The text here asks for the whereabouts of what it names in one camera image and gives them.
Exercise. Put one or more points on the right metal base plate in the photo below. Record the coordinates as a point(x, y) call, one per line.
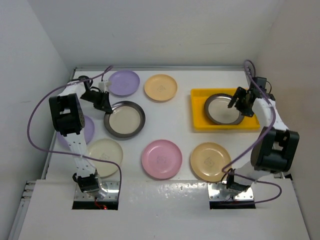
point(218, 192)

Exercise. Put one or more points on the metal base plate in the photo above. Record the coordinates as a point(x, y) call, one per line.
point(218, 192)
point(108, 193)

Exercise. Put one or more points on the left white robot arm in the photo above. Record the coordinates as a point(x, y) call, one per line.
point(68, 119)

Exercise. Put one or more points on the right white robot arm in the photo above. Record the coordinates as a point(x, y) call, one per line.
point(274, 150)

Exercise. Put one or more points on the pink plate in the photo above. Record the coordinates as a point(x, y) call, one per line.
point(161, 159)

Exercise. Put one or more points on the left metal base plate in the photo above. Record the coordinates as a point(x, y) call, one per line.
point(108, 193)

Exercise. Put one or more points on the steel rimmed plate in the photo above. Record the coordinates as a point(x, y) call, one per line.
point(216, 109)
point(126, 120)

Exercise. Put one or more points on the light orange plate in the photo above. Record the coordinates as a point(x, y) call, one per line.
point(161, 87)

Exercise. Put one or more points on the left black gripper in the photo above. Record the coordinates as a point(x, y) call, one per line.
point(104, 104)

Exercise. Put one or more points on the cream plate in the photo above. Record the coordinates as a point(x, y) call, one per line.
point(106, 150)

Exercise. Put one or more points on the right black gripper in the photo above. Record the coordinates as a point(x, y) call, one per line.
point(240, 93)

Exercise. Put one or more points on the purple plate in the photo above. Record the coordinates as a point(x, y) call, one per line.
point(123, 83)
point(89, 131)

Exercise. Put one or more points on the yellow plastic bin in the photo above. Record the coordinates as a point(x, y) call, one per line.
point(202, 123)

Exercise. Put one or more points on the tan plate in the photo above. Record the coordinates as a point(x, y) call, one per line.
point(207, 161)

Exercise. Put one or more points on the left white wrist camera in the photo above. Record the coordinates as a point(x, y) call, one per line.
point(103, 85)

